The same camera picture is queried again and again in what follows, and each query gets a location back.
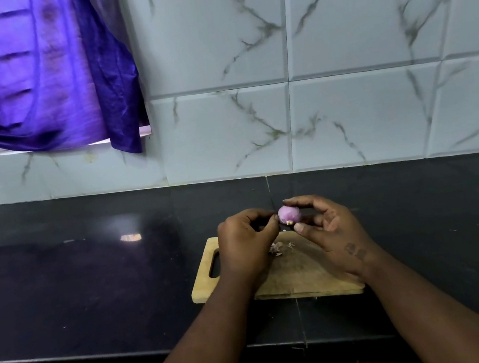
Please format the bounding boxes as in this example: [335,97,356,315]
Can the onion peel scraps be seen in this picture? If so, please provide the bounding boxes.
[268,239,298,259]

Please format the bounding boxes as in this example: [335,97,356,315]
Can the wooden cutting board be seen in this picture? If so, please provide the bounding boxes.
[183,215,366,321]

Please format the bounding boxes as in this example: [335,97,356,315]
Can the person's left forearm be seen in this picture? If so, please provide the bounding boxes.
[103,271,274,363]

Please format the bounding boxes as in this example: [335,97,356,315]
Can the person's right hand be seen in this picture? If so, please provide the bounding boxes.
[282,184,389,293]

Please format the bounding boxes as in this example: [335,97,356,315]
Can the person's right forearm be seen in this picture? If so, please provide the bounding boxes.
[359,236,479,363]

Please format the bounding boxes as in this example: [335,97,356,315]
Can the small pink onion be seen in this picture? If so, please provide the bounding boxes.
[276,203,304,228]

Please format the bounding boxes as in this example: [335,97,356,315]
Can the person's left hand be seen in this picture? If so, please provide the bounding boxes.
[211,203,290,291]

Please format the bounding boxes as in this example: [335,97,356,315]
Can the purple satin curtain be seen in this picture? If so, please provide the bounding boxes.
[0,0,155,176]

